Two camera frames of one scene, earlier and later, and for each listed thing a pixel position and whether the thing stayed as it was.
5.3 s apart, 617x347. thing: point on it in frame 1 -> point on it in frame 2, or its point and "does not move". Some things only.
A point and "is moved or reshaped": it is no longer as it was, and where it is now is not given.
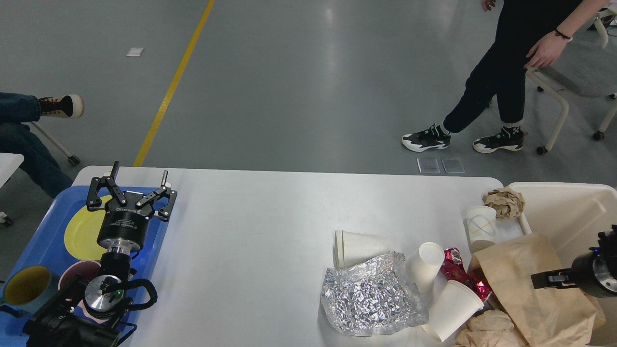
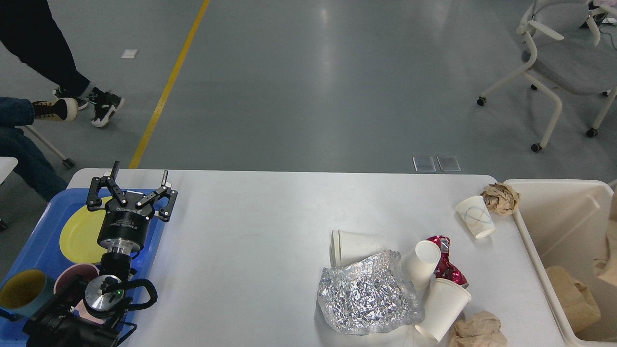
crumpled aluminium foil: x=373 y=296 does not move
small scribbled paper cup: x=481 y=222 is moved or reshaped
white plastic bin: x=570 y=215 does not move
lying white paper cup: x=350 y=248 does not move
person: x=529 y=31 -> x=28 y=28
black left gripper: x=124 y=227 does not move
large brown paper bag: x=544 y=317 is moved or reshaped
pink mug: x=73 y=282 does not move
